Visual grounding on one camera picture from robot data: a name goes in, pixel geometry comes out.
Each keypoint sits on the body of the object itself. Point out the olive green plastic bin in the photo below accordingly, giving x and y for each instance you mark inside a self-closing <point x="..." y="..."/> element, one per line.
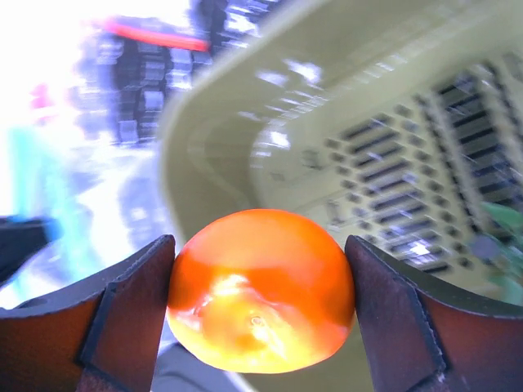
<point x="396" y="121"/>

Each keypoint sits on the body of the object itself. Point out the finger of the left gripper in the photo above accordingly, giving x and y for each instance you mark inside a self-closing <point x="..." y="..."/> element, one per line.
<point x="21" y="239"/>

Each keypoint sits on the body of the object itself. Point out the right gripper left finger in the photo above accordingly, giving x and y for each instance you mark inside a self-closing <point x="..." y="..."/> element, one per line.
<point x="101" y="333"/>

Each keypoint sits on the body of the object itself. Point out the clear orange-zipper bag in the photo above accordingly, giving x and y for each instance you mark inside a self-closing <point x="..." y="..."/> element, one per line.
<point x="182" y="34"/>

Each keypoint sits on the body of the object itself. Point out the orange carrot toy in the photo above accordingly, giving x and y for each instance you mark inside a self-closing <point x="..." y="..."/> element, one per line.
<point x="261" y="291"/>

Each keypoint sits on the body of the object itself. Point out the clear blue-zipper bag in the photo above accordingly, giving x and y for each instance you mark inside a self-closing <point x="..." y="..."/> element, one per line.
<point x="77" y="186"/>

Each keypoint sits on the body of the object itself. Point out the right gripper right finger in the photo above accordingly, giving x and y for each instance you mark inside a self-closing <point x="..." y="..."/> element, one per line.
<point x="421" y="333"/>

